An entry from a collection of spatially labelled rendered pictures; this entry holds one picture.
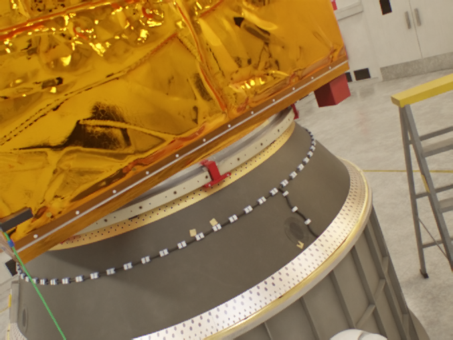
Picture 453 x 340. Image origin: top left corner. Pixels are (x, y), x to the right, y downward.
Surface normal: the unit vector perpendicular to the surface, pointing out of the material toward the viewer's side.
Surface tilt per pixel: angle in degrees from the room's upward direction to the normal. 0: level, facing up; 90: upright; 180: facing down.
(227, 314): 43
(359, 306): 90
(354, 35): 90
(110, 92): 86
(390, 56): 90
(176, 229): 62
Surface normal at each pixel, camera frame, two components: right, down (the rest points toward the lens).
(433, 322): -0.37, -0.89
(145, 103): 0.58, -0.06
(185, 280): -0.06, -0.21
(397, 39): -0.72, 0.45
